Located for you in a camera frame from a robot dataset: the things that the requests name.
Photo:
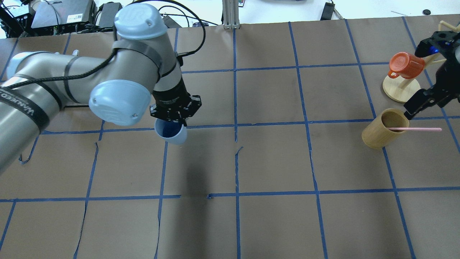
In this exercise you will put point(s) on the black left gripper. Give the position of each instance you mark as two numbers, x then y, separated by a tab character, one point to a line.
171	95

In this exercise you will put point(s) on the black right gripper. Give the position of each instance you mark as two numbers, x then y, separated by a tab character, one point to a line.
446	80

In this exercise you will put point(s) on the light blue plastic cup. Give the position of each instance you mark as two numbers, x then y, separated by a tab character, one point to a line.
170	131

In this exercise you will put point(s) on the pink chopstick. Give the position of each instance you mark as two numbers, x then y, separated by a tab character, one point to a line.
422	129

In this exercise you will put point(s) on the wooden mug tree stand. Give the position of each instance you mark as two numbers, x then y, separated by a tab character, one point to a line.
400	89

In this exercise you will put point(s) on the orange mug on tree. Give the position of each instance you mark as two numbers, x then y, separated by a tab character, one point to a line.
405	65

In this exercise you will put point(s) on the bamboo cylinder holder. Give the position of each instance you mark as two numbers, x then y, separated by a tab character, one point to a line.
378	133

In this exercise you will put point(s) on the black power adapter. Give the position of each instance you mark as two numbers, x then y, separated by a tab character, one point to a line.
106	14

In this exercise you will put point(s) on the black electronics box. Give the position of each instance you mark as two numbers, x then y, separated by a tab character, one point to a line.
63	16

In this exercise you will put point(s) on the aluminium frame post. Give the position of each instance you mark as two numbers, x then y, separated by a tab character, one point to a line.
231	14

